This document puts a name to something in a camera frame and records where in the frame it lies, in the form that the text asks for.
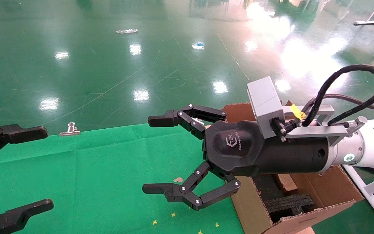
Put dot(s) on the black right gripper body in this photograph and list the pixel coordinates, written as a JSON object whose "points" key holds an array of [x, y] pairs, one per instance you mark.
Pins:
{"points": [[239, 152]]}

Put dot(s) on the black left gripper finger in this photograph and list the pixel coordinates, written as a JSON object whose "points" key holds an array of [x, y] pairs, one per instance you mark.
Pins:
{"points": [[18, 216], [21, 134]]}

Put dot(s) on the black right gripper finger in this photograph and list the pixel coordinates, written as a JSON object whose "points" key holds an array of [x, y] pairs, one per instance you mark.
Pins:
{"points": [[187, 118], [180, 193]]}

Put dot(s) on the small brown cardboard box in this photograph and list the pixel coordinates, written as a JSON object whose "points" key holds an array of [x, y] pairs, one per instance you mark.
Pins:
{"points": [[286, 183]]}

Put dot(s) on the small cardboard scrap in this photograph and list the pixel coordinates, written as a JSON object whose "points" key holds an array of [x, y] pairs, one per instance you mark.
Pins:
{"points": [[178, 179]]}

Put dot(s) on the large open cardboard carton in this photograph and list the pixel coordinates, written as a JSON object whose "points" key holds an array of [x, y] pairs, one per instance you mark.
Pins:
{"points": [[252, 211]]}

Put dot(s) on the black foam insert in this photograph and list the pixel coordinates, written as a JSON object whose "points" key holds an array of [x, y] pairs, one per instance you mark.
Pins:
{"points": [[287, 204]]}

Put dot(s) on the green table cloth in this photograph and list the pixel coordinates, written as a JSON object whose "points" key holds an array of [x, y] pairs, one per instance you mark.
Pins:
{"points": [[93, 178]]}

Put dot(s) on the white floor litter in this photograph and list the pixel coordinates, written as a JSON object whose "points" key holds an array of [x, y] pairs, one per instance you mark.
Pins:
{"points": [[126, 31]]}

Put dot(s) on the white floor stand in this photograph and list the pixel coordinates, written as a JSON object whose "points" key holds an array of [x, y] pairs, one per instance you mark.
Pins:
{"points": [[365, 22]]}

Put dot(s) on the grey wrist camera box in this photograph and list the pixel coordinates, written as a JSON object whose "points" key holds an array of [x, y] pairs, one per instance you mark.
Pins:
{"points": [[265, 97]]}

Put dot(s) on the silver camera mount bracket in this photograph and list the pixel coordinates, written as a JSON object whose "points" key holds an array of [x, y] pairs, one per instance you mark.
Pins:
{"points": [[313, 131]]}

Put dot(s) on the white pipe frame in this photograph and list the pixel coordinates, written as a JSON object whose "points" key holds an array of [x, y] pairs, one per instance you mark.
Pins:
{"points": [[373, 198]]}

